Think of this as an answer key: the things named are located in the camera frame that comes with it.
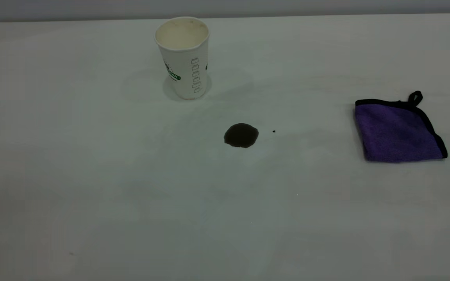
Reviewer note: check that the purple cloth with black trim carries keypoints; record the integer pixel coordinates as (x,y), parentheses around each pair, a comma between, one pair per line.
(397,132)

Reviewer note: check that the white paper coffee cup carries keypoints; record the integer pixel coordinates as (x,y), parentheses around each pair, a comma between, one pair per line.
(184,66)

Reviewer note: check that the dark coffee spill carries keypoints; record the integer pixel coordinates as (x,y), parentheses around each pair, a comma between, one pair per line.
(241,136)

